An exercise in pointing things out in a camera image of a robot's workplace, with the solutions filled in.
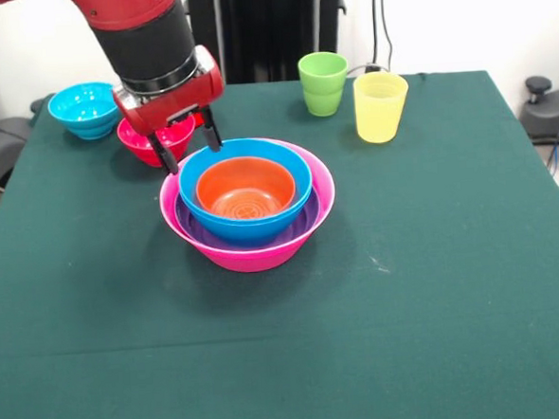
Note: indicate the small crimson bowl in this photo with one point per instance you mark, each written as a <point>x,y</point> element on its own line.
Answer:
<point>135,144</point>

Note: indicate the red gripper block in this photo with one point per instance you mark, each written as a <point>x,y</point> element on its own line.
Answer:
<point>173,104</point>

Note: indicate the purple shallow bowl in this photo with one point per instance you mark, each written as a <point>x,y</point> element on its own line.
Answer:
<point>308,217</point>

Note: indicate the medium blue bowl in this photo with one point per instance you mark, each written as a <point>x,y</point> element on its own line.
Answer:
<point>188,186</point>
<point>248,235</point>

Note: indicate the large pink bowl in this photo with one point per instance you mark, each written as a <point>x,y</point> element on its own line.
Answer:
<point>259,260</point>

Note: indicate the small orange bowl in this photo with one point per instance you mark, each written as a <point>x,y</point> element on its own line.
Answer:
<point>244,183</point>

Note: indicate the green cup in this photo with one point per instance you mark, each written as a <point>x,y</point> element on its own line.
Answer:
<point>322,95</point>

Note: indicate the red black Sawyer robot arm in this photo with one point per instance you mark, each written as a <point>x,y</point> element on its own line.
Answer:
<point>145,37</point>

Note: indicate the dark green tablecloth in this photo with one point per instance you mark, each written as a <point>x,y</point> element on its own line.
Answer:
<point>289,361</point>

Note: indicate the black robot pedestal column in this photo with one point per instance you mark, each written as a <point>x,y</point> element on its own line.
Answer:
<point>259,30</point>

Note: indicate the yellow cup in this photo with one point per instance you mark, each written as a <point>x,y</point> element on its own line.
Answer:
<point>380,113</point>

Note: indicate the small blue bowl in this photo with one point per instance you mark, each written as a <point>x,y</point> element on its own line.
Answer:
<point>83,107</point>
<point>92,133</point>

